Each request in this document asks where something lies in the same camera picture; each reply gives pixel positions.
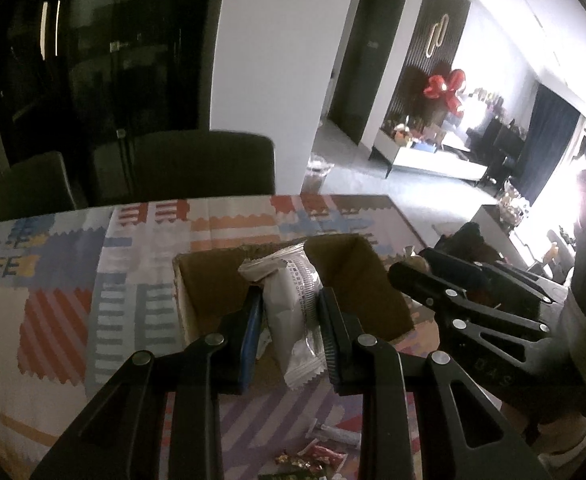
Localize gold candies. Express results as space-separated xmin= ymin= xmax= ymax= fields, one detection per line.
xmin=273 ymin=452 xmax=308 ymax=470

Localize white printed snack packet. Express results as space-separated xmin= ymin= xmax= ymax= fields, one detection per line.
xmin=238 ymin=241 xmax=326 ymax=392

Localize small red snack packet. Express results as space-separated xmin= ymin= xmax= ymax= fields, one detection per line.
xmin=298 ymin=442 xmax=348 ymax=473

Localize long white tube packet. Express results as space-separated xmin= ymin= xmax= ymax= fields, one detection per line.
xmin=308 ymin=422 xmax=361 ymax=446

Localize grey side cabinet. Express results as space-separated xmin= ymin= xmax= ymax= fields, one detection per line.
xmin=468 ymin=205 xmax=539 ymax=271

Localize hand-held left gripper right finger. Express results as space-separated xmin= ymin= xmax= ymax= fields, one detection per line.
xmin=315 ymin=287 xmax=554 ymax=480

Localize dark glass sliding door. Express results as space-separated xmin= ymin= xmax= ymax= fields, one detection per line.
xmin=0 ymin=0 xmax=229 ymax=211

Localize brown cardboard box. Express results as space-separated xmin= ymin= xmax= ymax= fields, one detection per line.
xmin=172 ymin=232 xmax=416 ymax=358

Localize gold wall ornament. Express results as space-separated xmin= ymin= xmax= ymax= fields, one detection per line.
xmin=424 ymin=15 xmax=449 ymax=58

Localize dark blue curtain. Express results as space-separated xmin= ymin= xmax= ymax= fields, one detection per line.
xmin=520 ymin=84 xmax=581 ymax=206

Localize dark red jacket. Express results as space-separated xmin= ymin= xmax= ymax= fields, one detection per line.
xmin=433 ymin=220 xmax=504 ymax=266

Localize dark room door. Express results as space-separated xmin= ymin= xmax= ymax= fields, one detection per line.
xmin=328 ymin=0 xmax=410 ymax=146

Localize black television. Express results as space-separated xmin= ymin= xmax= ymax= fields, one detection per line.
xmin=466 ymin=115 xmax=526 ymax=186

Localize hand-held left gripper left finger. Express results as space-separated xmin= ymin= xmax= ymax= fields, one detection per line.
xmin=28 ymin=287 xmax=265 ymax=480

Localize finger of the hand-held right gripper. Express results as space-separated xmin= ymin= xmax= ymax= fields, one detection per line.
xmin=419 ymin=246 xmax=560 ymax=307
xmin=387 ymin=260 xmax=550 ymax=337

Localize dark dining chair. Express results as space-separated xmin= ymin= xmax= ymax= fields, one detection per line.
xmin=133 ymin=130 xmax=276 ymax=206
xmin=0 ymin=151 xmax=76 ymax=223

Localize red bow balloon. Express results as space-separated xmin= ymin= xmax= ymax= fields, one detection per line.
xmin=422 ymin=69 xmax=469 ymax=113

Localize dark slatted wall panel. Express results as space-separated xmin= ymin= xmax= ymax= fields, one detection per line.
xmin=385 ymin=0 xmax=473 ymax=131

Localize colourful patterned tablecloth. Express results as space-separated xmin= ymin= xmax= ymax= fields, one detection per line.
xmin=0 ymin=194 xmax=424 ymax=480

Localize flower arrangement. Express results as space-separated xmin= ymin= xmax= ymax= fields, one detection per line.
xmin=493 ymin=182 xmax=531 ymax=233

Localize white low cabinet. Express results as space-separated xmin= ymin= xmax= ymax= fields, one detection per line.
xmin=373 ymin=135 xmax=489 ymax=188

